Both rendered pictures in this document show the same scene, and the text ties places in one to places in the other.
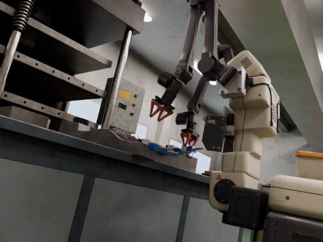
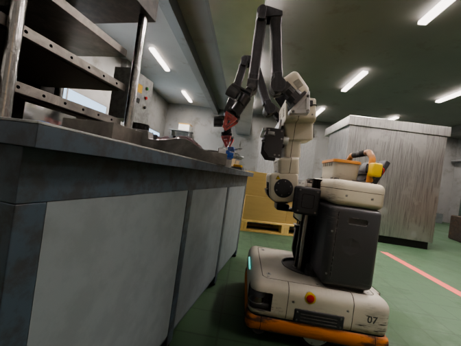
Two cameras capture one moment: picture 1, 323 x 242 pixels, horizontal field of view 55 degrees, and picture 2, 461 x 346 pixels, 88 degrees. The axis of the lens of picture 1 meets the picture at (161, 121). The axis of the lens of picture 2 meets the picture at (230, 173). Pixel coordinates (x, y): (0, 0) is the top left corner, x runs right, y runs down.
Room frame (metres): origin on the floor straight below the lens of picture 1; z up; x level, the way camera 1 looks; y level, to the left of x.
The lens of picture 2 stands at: (0.35, 0.63, 0.76)
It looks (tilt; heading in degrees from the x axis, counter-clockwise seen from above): 0 degrees down; 328
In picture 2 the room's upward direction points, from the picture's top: 8 degrees clockwise
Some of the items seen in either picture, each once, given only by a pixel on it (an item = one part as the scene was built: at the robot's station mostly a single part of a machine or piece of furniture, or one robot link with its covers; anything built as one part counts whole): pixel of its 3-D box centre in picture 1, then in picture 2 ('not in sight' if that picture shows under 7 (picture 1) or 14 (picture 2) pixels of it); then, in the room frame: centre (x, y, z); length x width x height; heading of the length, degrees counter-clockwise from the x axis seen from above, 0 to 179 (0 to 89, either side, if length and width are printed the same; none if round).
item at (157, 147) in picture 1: (155, 147); (230, 155); (1.39, 0.00, 0.85); 0.13 x 0.05 x 0.05; 61
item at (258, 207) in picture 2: not in sight; (278, 202); (3.19, -2.09, 0.42); 1.50 x 1.14 x 0.84; 55
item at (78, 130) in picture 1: (113, 142); (179, 148); (1.56, 0.21, 0.85); 0.50 x 0.26 x 0.11; 61
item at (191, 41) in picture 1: (191, 38); (256, 52); (1.37, -0.06, 1.40); 0.11 x 0.06 x 0.43; 145
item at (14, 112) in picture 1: (19, 120); (103, 134); (1.29, 0.58, 0.83); 0.20 x 0.15 x 0.07; 44
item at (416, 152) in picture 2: not in sight; (372, 181); (2.73, -3.90, 0.99); 1.58 x 1.18 x 1.98; 55
